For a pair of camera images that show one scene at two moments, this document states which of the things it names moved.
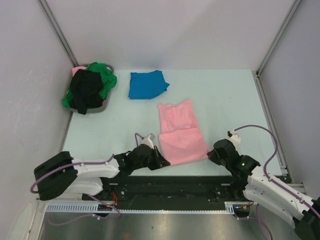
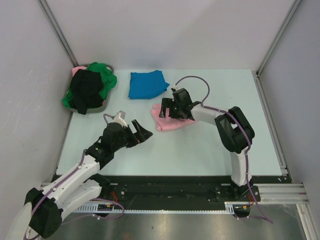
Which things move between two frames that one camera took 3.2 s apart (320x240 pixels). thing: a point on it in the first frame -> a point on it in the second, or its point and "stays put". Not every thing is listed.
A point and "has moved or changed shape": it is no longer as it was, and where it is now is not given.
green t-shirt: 109,80 stays put
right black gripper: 211,156 -> 169,103
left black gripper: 159,161 -> 141,134
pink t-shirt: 180,137 has moved or changed shape
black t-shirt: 85,87 stays put
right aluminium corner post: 259,69 stays put
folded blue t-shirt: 145,85 stays put
